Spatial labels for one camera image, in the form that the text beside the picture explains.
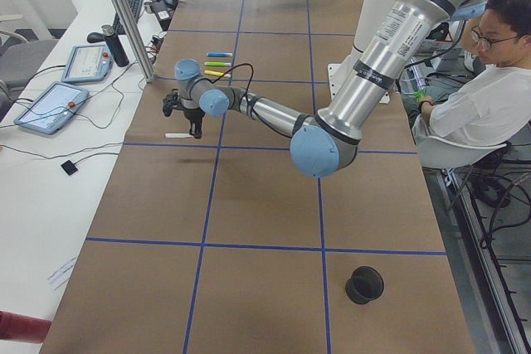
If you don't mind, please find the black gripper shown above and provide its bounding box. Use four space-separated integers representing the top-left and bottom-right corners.
183 108 204 139

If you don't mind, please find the red white marker pen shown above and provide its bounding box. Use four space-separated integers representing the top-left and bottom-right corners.
164 133 193 139

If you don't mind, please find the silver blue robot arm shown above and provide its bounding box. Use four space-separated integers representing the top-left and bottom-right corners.
174 0 486 177

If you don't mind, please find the yellow highlighter pen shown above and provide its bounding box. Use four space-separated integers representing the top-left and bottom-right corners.
203 70 231 79

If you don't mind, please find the green highlighter pen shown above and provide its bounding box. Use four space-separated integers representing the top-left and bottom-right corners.
204 61 232 68

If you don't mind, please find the blue highlighter pen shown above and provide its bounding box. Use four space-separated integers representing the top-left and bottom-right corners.
206 51 233 58

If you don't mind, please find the black water bottle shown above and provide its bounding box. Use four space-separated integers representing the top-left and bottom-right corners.
101 25 129 67

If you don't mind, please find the brown paper table cover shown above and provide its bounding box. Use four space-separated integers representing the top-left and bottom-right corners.
42 0 474 353

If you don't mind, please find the far blue teach pendant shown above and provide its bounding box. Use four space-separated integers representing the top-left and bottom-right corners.
61 43 113 85

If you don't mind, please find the blue teach pendant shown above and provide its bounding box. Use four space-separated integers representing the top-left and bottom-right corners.
13 81 90 135
61 43 113 85

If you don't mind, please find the black keyboard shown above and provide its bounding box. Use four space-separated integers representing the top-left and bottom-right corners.
110 0 144 36

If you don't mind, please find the small black square device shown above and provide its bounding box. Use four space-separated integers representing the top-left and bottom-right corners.
61 160 78 176

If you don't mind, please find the black computer mouse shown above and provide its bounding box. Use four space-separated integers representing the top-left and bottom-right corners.
86 32 105 43

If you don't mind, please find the near blue teach pendant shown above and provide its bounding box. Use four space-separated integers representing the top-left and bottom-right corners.
13 81 90 135

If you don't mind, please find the near black mesh pen cup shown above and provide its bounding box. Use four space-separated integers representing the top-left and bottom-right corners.
345 265 385 305

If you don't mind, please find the white chair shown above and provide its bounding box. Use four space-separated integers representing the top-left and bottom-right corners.
416 136 508 169

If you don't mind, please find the red fire extinguisher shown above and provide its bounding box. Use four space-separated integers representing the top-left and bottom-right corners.
1 311 51 343

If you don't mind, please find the person in white shirt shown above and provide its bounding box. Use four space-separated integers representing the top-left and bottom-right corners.
403 0 530 146

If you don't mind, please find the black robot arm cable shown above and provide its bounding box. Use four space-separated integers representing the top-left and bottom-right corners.
215 63 300 139

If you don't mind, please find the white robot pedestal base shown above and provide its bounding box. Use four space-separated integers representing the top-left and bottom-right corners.
328 0 395 99

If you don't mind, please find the aluminium frame post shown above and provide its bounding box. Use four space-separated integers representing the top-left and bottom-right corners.
111 0 155 83

